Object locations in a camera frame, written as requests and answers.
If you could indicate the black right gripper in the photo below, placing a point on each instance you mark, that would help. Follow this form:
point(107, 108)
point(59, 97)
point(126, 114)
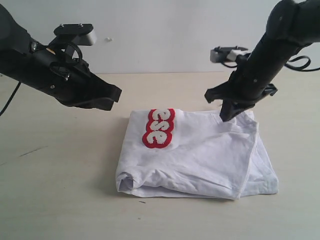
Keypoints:
point(247, 85)

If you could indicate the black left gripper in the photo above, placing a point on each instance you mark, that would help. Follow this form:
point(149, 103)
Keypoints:
point(70, 81)

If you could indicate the white t-shirt red Chinese patch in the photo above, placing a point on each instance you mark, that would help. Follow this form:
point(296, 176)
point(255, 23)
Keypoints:
point(179, 154)

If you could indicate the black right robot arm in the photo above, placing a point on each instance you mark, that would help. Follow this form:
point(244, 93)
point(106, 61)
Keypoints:
point(291, 27)

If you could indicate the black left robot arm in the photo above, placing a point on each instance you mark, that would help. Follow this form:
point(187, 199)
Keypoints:
point(16, 48)

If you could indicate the right wrist camera black silver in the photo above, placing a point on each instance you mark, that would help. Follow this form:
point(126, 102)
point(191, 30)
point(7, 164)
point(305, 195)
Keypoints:
point(229, 57)

